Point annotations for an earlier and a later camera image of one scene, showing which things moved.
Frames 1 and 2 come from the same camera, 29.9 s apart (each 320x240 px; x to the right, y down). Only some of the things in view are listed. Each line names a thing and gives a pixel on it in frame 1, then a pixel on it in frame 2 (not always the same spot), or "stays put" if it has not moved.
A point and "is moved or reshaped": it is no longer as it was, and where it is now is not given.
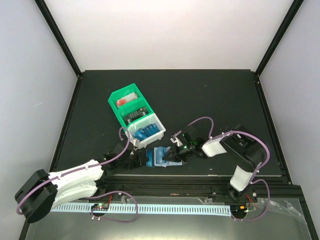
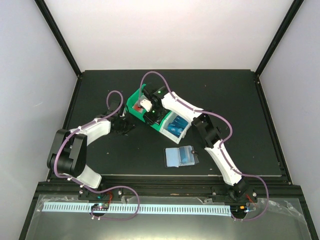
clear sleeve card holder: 159,152 is moved or reshaped
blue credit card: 160,152 is moved or reshaped
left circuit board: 100,207 stays put
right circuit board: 239,209 stays put
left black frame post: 47,16 stays put
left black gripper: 139,163 to 131,126
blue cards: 146,132 to 177,126
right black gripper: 174,157 to 151,119
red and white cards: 122,100 to 136,107
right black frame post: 283,27 stays put
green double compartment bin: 130,105 is moved or reshaped
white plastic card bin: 146,131 to 170,136
